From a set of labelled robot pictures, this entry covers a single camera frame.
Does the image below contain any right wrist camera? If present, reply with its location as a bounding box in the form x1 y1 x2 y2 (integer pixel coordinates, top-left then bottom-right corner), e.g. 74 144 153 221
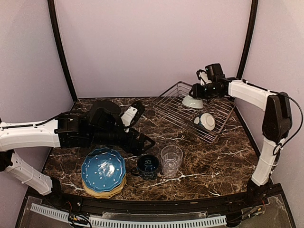
196 63 225 86

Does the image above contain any white blue bowl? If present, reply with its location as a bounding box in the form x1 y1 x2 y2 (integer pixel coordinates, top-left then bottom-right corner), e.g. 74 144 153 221
198 113 216 131

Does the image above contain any white slotted cable duct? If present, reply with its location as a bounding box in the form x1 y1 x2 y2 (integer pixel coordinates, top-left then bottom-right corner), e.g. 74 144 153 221
30 203 227 228

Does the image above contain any small white cup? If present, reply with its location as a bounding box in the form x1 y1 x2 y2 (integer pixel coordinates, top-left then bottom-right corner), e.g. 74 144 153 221
194 116 200 124

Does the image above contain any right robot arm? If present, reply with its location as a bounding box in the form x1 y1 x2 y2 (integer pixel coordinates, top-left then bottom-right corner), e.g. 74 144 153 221
189 78 292 206

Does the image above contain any blue dotted plate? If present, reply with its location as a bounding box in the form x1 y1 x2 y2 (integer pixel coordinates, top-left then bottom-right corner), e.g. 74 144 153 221
81 147 126 193

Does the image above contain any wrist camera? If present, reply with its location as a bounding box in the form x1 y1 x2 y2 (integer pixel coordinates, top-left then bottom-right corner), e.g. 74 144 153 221
196 63 225 86
121 101 145 133

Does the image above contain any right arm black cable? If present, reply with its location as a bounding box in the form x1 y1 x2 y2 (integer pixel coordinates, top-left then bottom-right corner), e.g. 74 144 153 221
273 92 300 156

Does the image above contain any dark blue mug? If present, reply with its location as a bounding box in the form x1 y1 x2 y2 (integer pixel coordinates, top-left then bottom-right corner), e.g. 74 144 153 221
131 154 160 181

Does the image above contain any metal wire dish rack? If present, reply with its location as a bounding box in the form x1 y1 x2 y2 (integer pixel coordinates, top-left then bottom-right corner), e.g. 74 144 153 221
152 81 235 143

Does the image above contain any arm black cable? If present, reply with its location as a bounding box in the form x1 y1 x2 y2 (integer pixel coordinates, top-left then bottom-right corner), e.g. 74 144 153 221
0 114 81 131
273 92 300 156

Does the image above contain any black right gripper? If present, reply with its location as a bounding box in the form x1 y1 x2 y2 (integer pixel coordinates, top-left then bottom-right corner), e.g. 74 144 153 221
189 82 220 99

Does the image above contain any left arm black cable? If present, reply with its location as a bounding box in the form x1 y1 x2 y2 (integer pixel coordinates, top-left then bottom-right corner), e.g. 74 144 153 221
0 114 81 131

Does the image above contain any black left corner post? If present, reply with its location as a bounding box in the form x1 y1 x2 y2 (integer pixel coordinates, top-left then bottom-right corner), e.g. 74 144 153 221
47 0 78 103

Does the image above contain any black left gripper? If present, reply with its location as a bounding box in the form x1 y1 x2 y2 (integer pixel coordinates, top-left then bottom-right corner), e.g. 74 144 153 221
88 125 155 155

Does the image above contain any black right corner post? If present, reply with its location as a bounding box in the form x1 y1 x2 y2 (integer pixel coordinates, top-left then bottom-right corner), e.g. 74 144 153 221
236 0 258 79

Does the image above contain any clear glass cup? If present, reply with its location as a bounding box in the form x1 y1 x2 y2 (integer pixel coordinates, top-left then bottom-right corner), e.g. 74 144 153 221
161 145 183 178

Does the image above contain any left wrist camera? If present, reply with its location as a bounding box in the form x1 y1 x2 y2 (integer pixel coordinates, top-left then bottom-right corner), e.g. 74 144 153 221
121 101 145 133

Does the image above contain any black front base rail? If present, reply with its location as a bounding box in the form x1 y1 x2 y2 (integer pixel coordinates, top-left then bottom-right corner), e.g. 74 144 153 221
18 184 292 228

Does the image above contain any black corner post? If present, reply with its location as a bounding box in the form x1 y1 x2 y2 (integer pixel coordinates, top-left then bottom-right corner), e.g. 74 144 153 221
47 0 78 103
236 0 258 79

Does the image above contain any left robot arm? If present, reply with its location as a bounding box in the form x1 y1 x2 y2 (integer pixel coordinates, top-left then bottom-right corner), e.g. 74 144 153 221
0 100 155 207

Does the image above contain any pale green ribbed bowl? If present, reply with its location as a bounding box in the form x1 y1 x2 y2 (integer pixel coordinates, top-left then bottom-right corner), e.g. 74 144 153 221
182 95 203 109

